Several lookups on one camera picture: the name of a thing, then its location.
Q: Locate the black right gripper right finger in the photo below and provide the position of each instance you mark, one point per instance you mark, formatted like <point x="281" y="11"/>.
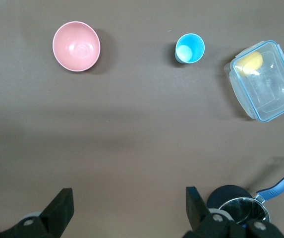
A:
<point x="206" y="220"/>

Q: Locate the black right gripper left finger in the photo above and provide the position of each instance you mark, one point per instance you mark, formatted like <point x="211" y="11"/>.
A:
<point x="55" y="215"/>

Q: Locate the brown table cover mat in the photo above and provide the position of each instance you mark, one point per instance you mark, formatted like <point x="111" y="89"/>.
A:
<point x="131" y="129"/>

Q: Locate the clear plastic food container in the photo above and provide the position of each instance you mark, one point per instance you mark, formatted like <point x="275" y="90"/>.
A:
<point x="268" y="91"/>

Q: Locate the yellow round food piece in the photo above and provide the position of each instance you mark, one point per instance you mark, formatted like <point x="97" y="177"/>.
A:
<point x="249" y="62"/>

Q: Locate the pink bowl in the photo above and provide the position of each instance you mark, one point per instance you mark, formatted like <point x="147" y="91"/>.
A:
<point x="76" y="46"/>

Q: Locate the light blue plastic cup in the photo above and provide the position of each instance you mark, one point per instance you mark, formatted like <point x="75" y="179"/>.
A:
<point x="190" y="48"/>

